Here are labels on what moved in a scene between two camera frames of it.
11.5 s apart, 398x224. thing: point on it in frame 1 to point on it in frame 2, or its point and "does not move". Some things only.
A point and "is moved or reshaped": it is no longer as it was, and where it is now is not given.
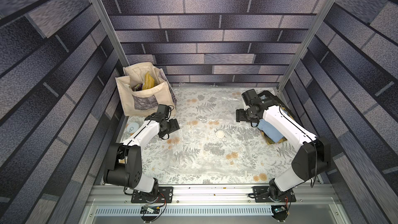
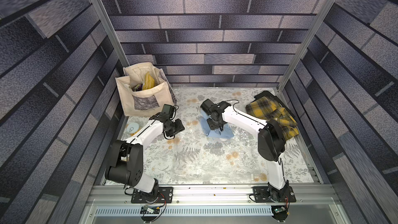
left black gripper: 175,126 does not move
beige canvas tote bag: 142,88 does not move
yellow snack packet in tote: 149,82 does not move
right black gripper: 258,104 to 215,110
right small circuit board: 280,212 does not move
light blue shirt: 268,129 is moved or reshaped
